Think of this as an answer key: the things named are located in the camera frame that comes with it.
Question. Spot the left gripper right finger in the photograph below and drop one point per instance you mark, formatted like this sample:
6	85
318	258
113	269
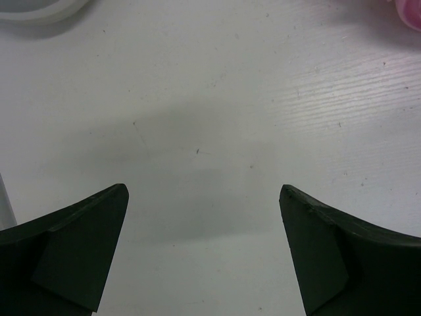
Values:
347	266

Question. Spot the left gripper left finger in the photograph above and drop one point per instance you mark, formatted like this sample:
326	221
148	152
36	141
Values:
58	264

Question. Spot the white grey headphones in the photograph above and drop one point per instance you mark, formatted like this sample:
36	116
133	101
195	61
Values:
38	12

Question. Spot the pink headphones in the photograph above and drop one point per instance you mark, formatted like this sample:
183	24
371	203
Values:
409	12

